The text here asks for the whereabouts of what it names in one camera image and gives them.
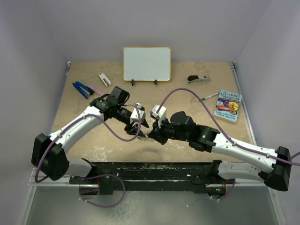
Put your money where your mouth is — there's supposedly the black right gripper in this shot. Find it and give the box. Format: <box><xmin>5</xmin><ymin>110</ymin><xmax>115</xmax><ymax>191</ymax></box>
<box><xmin>148</xmin><ymin>115</ymin><xmax>190</xmax><ymax>145</ymax></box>

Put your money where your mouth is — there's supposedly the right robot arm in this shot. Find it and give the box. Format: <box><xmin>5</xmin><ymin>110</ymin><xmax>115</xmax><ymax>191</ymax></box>
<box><xmin>148</xmin><ymin>111</ymin><xmax>292</xmax><ymax>191</ymax></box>

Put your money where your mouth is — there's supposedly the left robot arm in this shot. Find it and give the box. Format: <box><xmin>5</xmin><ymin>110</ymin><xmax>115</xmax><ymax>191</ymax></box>
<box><xmin>31</xmin><ymin>87</ymin><xmax>149</xmax><ymax>184</ymax></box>

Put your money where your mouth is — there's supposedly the green whiteboard marker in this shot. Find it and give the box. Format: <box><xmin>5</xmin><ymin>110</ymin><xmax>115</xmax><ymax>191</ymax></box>
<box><xmin>201</xmin><ymin>92</ymin><xmax>219</xmax><ymax>101</ymax></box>

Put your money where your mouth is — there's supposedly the black and grey stapler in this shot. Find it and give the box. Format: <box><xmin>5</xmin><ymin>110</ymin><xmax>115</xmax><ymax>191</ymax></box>
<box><xmin>186</xmin><ymin>75</ymin><xmax>210</xmax><ymax>85</ymax></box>

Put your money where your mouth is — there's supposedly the blue treehouse book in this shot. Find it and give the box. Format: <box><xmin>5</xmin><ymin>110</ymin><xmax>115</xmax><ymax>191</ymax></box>
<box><xmin>213</xmin><ymin>90</ymin><xmax>242</xmax><ymax>122</ymax></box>

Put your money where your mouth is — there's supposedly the pink eraser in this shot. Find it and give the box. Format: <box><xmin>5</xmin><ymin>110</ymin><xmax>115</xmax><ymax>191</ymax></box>
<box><xmin>90</xmin><ymin>86</ymin><xmax>104</xmax><ymax>96</ymax></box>

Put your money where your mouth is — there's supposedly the small whiteboard on stand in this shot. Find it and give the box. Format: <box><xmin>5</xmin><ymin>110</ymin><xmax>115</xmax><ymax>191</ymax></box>
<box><xmin>123</xmin><ymin>47</ymin><xmax>172</xmax><ymax>82</ymax></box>

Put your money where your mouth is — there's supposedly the blue stapler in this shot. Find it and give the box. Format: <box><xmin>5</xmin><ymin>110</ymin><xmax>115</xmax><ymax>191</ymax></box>
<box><xmin>72</xmin><ymin>81</ymin><xmax>94</xmax><ymax>99</ymax></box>

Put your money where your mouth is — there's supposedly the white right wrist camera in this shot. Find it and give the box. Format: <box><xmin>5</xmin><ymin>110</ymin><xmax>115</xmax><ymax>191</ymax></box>
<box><xmin>150</xmin><ymin>105</ymin><xmax>167</xmax><ymax>128</ymax></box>

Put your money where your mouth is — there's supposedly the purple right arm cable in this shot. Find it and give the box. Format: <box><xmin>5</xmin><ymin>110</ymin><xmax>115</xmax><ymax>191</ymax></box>
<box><xmin>156</xmin><ymin>87</ymin><xmax>300</xmax><ymax>167</ymax></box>

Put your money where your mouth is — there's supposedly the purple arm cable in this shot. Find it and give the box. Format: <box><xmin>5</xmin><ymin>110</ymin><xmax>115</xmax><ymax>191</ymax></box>
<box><xmin>156</xmin><ymin>87</ymin><xmax>300</xmax><ymax>167</ymax></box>
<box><xmin>34</xmin><ymin>105</ymin><xmax>143</xmax><ymax>183</ymax></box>

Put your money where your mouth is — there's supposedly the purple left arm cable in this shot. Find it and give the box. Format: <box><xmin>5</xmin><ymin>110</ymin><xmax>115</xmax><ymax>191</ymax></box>
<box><xmin>34</xmin><ymin>105</ymin><xmax>143</xmax><ymax>183</ymax></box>

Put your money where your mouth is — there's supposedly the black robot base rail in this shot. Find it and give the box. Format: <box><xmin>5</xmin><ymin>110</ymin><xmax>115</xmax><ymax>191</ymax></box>
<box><xmin>69</xmin><ymin>160</ymin><xmax>234</xmax><ymax>196</ymax></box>

